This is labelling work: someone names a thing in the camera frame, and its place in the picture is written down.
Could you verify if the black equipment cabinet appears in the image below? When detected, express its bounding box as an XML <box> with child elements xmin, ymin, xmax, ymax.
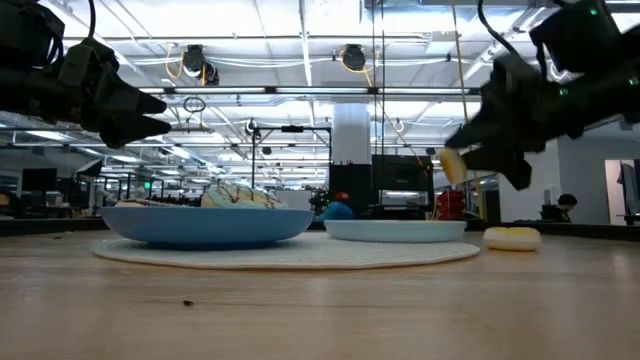
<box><xmin>328</xmin><ymin>153</ymin><xmax>436</xmax><ymax>221</ymax></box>

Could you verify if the light blue plate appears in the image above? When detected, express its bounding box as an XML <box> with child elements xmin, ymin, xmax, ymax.
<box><xmin>323</xmin><ymin>219</ymin><xmax>468</xmax><ymax>245</ymax></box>

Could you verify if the black ceiling cable reel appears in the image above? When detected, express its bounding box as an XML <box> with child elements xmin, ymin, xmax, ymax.
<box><xmin>180</xmin><ymin>43</ymin><xmax>221</xmax><ymax>87</ymax></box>
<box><xmin>340</xmin><ymin>43</ymin><xmax>369</xmax><ymax>73</ymax></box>

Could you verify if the yellow hanging cable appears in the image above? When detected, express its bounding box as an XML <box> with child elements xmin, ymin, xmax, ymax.
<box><xmin>449</xmin><ymin>0</ymin><xmax>475</xmax><ymax>124</ymax></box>

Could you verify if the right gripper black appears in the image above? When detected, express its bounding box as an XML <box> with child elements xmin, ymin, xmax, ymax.
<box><xmin>443</xmin><ymin>51</ymin><xmax>592</xmax><ymax>192</ymax></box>

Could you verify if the black gantry frame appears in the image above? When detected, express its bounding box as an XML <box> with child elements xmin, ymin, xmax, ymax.
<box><xmin>250</xmin><ymin>124</ymin><xmax>333</xmax><ymax>192</ymax></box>

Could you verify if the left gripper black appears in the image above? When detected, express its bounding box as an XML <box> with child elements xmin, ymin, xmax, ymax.
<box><xmin>52</xmin><ymin>36</ymin><xmax>173</xmax><ymax>150</ymax></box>

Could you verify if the small orange donut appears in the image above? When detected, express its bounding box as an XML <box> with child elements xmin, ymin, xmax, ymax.
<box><xmin>439</xmin><ymin>147</ymin><xmax>469</xmax><ymax>186</ymax></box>

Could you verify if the stack of red bins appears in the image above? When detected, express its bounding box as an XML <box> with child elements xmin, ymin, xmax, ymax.
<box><xmin>435</xmin><ymin>189</ymin><xmax>467</xmax><ymax>222</ymax></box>

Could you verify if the white building column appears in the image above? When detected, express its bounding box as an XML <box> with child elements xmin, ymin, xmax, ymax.
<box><xmin>331</xmin><ymin>102</ymin><xmax>373</xmax><ymax>167</ymax></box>

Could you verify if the large mint frosted donut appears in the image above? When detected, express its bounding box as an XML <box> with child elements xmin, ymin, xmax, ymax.
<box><xmin>200</xmin><ymin>181</ymin><xmax>289</xmax><ymax>210</ymax></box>

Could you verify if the small yellow donut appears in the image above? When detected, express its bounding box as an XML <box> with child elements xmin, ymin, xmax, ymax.
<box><xmin>482</xmin><ymin>225</ymin><xmax>543</xmax><ymax>253</ymax></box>

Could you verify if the large white round plate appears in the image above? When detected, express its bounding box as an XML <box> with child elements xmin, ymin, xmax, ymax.
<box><xmin>89</xmin><ymin>231</ymin><xmax>482</xmax><ymax>272</ymax></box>

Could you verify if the dark blue plate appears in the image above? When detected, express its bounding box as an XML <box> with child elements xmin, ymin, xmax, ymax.
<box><xmin>100</xmin><ymin>205</ymin><xmax>316</xmax><ymax>250</ymax></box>

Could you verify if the person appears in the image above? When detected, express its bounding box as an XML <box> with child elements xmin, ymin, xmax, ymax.
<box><xmin>538</xmin><ymin>193</ymin><xmax>579</xmax><ymax>224</ymax></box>
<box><xmin>318</xmin><ymin>191</ymin><xmax>356</xmax><ymax>222</ymax></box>

